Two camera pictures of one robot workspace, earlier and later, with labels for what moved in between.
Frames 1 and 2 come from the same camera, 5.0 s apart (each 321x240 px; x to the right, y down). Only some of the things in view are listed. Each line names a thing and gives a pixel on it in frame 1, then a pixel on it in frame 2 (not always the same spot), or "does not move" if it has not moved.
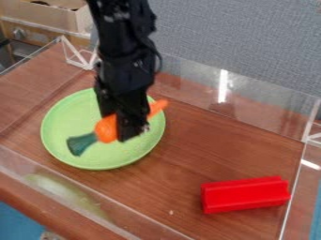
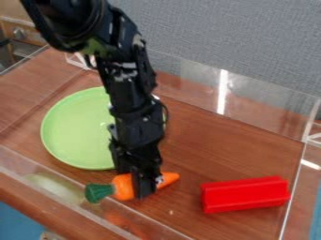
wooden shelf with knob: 24,39 does not move
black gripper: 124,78 to 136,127
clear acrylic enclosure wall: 149,148 does not move
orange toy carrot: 107,129 to 121,188
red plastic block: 244,193 does not move
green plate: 71,116 does not move
